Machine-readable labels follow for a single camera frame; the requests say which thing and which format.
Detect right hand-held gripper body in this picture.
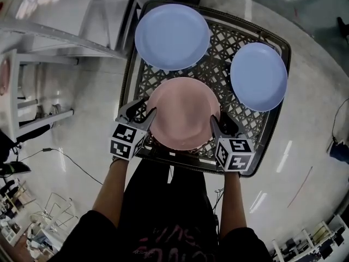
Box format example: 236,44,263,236
215,136,256,172

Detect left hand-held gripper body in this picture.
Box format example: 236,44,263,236
109,115,149,162

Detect pink big plate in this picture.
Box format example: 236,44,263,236
147,77,221,150

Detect blue big plate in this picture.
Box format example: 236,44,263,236
134,3,210,71
230,42,288,112

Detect person's right forearm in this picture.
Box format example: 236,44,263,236
219,170,248,239

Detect person's left forearm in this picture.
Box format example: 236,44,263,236
92,157,129,229

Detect person's black trousers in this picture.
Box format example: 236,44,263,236
130,158,212,199

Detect person's black printed shirt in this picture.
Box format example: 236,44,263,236
53,195,273,262

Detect white metal shelf rack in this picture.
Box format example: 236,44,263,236
0,0,142,67

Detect pale pink dish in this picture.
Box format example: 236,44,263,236
0,58,11,97

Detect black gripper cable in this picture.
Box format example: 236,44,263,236
212,188,225,213

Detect black floor cable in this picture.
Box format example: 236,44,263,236
20,147,104,186
326,98,349,153

